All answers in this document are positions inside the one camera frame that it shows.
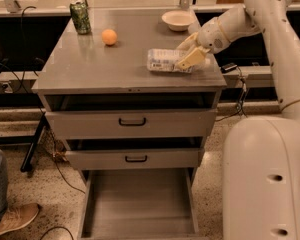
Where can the orange fruit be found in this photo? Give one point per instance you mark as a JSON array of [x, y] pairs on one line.
[[109, 37]]

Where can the green soda can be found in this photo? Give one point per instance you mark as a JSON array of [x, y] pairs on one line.
[[80, 17]]

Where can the white paper bowl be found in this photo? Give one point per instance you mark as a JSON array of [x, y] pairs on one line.
[[178, 20]]

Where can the middle grey drawer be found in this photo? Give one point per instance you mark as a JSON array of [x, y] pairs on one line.
[[139, 153]]

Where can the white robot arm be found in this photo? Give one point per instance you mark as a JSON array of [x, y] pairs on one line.
[[261, 155]]

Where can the grey drawer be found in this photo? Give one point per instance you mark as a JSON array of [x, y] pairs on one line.
[[149, 123], [139, 153], [141, 204]]

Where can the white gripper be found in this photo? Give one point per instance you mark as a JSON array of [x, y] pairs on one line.
[[211, 35]]

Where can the clear plastic bottle white label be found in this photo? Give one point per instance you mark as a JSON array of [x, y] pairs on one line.
[[164, 60]]

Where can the grey drawer cabinet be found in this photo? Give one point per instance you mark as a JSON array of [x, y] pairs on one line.
[[84, 74]]

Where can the bottom grey drawer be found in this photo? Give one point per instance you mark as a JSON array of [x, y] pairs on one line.
[[141, 204]]

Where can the black table leg left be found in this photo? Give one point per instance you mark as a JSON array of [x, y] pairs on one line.
[[31, 140]]

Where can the black power adapter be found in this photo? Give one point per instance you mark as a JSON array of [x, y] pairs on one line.
[[228, 68]]

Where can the top grey drawer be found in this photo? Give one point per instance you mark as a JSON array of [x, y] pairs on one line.
[[149, 123]]

